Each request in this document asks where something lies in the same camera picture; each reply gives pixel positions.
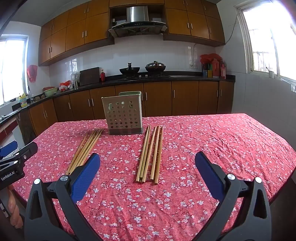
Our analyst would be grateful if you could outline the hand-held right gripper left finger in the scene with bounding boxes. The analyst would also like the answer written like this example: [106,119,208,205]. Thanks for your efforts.
[25,152,101,241]

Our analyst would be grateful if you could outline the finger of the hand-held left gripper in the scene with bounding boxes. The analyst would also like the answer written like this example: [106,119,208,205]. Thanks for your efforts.
[13,141,38,167]
[0,140,19,160]

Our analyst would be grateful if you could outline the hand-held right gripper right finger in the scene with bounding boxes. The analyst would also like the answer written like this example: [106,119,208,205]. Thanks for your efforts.
[195,152,271,241]

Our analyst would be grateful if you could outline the beige perforated chopstick holder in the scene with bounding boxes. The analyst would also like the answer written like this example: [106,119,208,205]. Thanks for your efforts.
[101,91,143,135]

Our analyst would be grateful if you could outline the person's left hand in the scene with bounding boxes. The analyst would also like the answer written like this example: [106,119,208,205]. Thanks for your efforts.
[7,185,25,229]

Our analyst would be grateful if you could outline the red floral tablecloth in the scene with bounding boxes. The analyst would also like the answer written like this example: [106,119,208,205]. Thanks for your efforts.
[10,113,296,241]

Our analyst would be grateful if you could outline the green basin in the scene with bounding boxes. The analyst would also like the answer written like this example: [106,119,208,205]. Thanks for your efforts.
[43,87,58,97]

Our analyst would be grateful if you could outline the red and white bags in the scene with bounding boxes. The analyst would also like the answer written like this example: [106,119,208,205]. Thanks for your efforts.
[59,81,74,91]

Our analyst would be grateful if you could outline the wooden lower kitchen cabinets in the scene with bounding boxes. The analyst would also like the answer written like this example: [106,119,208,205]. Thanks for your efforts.
[17,80,235,137]

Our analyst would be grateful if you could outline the wooden kitchen cabinets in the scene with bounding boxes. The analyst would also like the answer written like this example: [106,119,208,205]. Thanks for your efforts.
[17,80,235,137]
[38,0,226,67]

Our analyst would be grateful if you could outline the hanging red plastic bag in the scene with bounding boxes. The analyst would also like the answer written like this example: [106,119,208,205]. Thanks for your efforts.
[27,65,38,82]

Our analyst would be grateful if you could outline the small kitchen window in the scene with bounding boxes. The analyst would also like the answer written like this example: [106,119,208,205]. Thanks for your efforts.
[0,35,29,106]

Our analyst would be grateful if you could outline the brown cutting board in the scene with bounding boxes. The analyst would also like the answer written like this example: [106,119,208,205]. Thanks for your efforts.
[79,67,100,86]

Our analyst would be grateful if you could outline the black kitchen countertop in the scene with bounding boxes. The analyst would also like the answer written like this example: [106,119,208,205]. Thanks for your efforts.
[0,71,236,127]

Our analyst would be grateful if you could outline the colourful condiment boxes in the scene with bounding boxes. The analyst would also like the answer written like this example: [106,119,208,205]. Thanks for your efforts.
[202,62,213,78]

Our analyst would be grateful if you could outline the red carton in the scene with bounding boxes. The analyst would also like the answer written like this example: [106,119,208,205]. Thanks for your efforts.
[211,58,221,78]

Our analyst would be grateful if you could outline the gas stove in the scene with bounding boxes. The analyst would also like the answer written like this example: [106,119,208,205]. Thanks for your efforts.
[117,73,169,80]

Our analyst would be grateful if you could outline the black lidded wok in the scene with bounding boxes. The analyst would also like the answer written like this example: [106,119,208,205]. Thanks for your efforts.
[145,61,166,73]

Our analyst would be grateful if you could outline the wooden upper kitchen cabinets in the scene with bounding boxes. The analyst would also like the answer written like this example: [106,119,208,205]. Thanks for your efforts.
[38,0,226,67]

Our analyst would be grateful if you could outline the large kitchen window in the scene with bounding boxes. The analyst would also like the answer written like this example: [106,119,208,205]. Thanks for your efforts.
[235,0,296,93]

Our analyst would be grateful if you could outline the steel range hood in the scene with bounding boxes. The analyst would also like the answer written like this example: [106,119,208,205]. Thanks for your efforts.
[108,6,168,38]

